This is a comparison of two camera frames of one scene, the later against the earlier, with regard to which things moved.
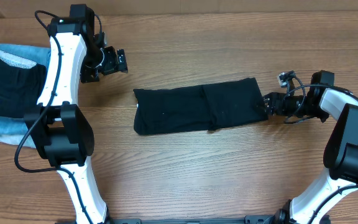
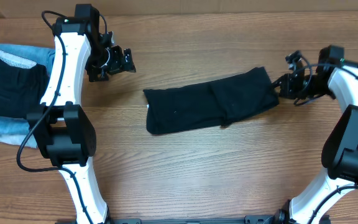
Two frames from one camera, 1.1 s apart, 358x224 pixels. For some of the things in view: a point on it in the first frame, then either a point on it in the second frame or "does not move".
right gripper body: x=272 y=104 → x=289 y=84
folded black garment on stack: x=7 y=92 does not move
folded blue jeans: x=9 y=130 does not move
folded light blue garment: x=39 y=55 does not move
